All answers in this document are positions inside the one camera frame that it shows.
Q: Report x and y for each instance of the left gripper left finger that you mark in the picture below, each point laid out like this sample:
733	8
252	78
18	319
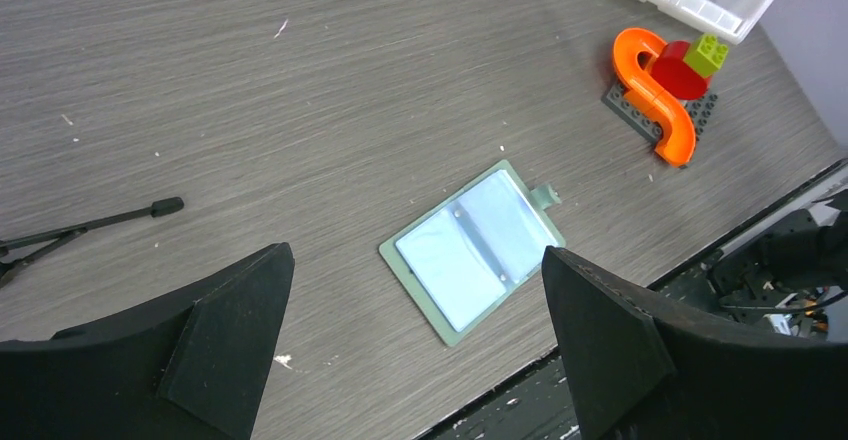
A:
190	364

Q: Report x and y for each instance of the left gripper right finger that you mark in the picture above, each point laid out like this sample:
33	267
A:
640	365

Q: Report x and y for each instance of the green leather card holder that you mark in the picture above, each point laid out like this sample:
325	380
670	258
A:
464	257

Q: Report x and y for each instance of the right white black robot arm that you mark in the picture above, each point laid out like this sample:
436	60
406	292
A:
789	274

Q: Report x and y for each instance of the red toy block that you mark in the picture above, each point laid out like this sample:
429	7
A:
676	76

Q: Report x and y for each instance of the orange curved toy piece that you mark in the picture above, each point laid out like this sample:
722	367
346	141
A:
678	142

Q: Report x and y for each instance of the green toy block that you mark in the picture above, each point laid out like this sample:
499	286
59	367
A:
706	55

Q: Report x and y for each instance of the microphone with black shock mount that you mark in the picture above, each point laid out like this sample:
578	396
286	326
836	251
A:
58	237

